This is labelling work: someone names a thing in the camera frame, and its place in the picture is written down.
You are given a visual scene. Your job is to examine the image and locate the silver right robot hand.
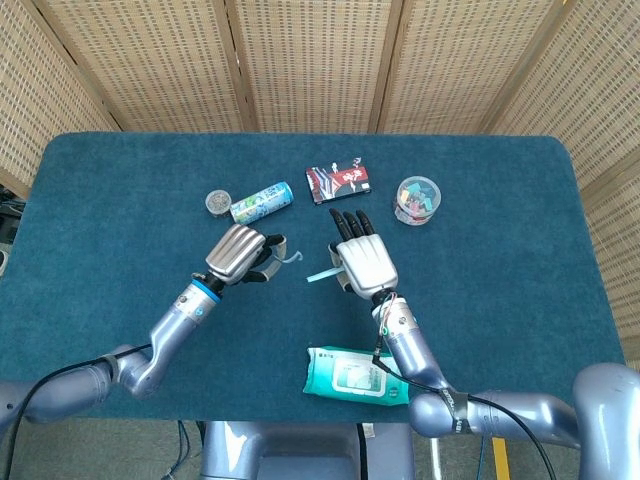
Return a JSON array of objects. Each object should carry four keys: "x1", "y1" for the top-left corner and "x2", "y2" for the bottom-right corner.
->
[{"x1": 327, "y1": 208, "x2": 400, "y2": 301}]

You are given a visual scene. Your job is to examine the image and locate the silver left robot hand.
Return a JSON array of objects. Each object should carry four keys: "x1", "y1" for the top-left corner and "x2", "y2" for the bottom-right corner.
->
[{"x1": 204, "y1": 223, "x2": 291, "y2": 287}]

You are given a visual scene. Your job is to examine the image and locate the small clear jar dark contents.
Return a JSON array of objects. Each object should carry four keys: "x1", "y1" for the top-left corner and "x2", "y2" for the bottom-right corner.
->
[{"x1": 204, "y1": 188, "x2": 234, "y2": 220}]

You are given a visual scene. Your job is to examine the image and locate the blue green beverage can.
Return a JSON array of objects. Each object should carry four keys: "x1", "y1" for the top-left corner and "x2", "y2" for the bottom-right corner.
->
[{"x1": 229, "y1": 180, "x2": 294, "y2": 224}]

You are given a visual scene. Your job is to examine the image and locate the clear tub of colourful clips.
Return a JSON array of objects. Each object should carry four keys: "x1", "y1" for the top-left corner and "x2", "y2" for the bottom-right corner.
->
[{"x1": 393, "y1": 174, "x2": 444, "y2": 228}]

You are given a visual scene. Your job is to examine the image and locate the black red card box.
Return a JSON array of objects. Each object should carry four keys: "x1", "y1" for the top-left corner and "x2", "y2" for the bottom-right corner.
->
[{"x1": 305, "y1": 160, "x2": 376, "y2": 206}]

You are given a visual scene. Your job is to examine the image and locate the green wet wipes pack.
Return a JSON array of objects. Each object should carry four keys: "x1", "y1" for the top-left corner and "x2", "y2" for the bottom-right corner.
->
[{"x1": 301, "y1": 346, "x2": 412, "y2": 408}]

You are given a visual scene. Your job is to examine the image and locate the teal table cloth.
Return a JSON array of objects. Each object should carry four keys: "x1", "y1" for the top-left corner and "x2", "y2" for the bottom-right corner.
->
[{"x1": 0, "y1": 131, "x2": 627, "y2": 424}]

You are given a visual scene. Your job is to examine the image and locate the blue-grey robot torso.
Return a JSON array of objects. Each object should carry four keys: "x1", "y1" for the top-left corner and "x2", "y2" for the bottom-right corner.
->
[{"x1": 199, "y1": 420, "x2": 416, "y2": 480}]

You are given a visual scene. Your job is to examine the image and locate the wicker folding screen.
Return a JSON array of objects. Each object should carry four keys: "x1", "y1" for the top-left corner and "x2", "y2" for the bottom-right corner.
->
[{"x1": 0, "y1": 0, "x2": 640, "y2": 374}]

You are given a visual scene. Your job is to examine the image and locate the black equipment on floor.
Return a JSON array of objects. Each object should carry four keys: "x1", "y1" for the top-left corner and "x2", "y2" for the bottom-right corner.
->
[{"x1": 0, "y1": 184, "x2": 27, "y2": 251}]

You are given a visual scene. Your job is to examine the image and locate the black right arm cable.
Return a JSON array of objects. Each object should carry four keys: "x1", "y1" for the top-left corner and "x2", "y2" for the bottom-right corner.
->
[{"x1": 372, "y1": 293, "x2": 557, "y2": 480}]

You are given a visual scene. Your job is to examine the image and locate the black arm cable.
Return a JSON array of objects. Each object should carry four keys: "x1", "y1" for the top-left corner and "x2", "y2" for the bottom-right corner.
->
[
  {"x1": 372, "y1": 293, "x2": 557, "y2": 480},
  {"x1": 0, "y1": 343, "x2": 152, "y2": 480}
]

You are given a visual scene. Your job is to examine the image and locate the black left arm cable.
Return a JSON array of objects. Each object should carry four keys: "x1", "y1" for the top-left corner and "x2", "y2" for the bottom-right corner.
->
[{"x1": 0, "y1": 343, "x2": 152, "y2": 480}]

